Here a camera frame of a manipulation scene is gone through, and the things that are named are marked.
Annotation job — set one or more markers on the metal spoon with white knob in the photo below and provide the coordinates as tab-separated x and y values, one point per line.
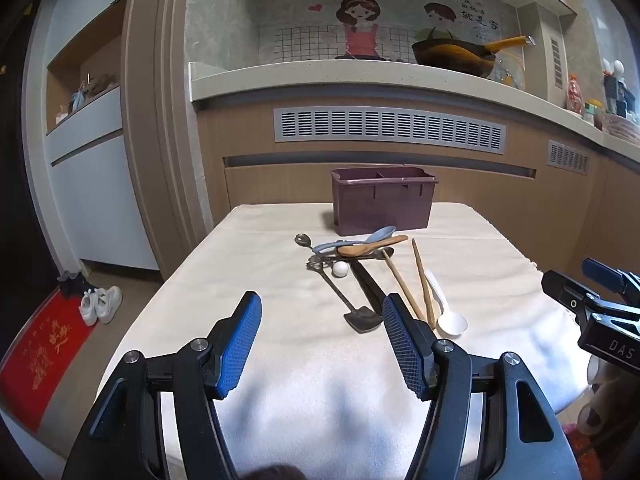
302	239

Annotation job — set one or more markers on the small grey vent grille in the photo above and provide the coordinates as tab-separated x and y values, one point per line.
568	156

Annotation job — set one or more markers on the beige door frame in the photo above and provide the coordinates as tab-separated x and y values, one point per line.
160	135

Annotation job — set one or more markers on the long grey vent grille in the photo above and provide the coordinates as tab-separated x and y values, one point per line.
390	130

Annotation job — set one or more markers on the items on counter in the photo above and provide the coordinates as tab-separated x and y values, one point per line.
615	85

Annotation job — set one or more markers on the stack of pink plates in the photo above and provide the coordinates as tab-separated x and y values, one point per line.
622	129

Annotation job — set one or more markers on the metal shovel-shaped spoon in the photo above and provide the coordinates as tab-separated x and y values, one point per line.
361	320

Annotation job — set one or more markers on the black refrigerator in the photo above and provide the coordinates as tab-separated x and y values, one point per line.
20	185

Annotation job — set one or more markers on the blue item on shelf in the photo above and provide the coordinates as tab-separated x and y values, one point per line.
79	100

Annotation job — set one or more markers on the dark shoes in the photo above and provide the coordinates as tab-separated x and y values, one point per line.
70	281

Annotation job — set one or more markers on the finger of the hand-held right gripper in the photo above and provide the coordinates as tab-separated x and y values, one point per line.
562	287
602	271

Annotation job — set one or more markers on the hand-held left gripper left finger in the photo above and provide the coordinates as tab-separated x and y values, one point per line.
240	345

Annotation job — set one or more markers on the red doormat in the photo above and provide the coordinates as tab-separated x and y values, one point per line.
40	360

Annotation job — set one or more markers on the white tablecloth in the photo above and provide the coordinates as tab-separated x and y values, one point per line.
280	310

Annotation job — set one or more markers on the orange snack bag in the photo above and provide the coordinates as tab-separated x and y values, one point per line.
574	92

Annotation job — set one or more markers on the black plastic spoon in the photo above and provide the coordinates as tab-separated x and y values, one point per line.
370	285

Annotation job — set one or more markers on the white plastic spoon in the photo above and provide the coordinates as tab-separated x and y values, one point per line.
452	325

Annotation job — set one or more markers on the white rounded object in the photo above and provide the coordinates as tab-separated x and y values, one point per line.
595	375

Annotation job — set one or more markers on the white cabinet with open shelf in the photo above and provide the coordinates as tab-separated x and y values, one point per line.
95	185

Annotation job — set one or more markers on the purple plastic utensil holder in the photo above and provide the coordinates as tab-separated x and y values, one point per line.
382	205

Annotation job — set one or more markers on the wooden counter cabinet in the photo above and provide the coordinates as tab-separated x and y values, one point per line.
500	195

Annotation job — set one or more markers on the cartoon kitchen wall mural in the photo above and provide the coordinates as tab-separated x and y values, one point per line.
360	25

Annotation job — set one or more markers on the wooden chopstick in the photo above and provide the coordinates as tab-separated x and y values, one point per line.
420	270
400	280

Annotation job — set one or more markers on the wooden spoon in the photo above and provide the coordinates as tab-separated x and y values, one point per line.
352	250

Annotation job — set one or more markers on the white sneaker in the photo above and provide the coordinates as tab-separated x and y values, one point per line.
89	308
110	302

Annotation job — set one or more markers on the small yellow bottle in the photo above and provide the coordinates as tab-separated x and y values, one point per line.
508	79

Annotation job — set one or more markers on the blue-grey plastic spoon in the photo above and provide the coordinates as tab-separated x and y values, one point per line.
382	233

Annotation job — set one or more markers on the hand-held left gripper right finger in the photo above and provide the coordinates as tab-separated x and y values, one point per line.
405	345

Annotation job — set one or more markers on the speckled stone counter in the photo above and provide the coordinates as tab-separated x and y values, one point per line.
350	77

